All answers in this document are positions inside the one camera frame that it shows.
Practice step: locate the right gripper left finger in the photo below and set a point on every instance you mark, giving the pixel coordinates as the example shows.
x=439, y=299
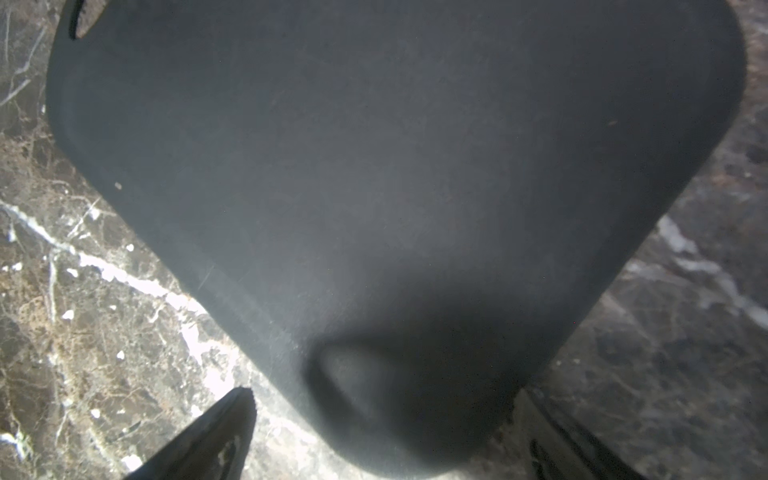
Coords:
x=213, y=446

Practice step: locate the black cutting board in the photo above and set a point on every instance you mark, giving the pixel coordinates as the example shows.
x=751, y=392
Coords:
x=399, y=210

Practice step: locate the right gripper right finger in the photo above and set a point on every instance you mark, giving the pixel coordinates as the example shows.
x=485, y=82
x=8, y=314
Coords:
x=553, y=445

